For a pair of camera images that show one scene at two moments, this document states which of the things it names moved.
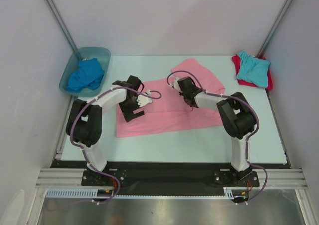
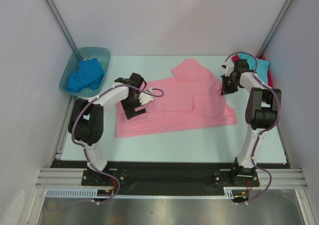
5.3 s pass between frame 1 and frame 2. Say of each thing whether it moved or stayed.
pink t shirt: stayed
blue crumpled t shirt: stayed
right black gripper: moved
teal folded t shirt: stayed
